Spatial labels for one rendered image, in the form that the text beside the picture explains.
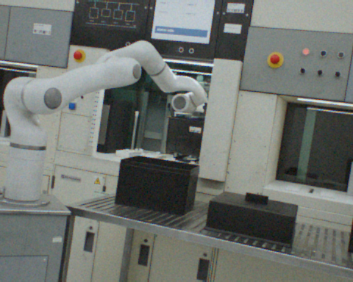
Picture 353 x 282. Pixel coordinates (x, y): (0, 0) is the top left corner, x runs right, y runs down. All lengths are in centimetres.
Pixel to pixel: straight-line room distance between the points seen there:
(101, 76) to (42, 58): 77
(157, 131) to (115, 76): 141
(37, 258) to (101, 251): 78
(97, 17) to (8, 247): 125
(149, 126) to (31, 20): 108
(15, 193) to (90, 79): 48
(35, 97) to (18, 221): 40
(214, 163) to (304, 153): 61
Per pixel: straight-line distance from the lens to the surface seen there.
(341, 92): 208
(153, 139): 321
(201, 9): 224
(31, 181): 168
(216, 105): 210
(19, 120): 170
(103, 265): 242
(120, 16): 238
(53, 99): 161
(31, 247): 166
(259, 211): 159
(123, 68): 183
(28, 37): 261
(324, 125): 253
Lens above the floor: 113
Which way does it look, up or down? 3 degrees down
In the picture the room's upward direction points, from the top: 8 degrees clockwise
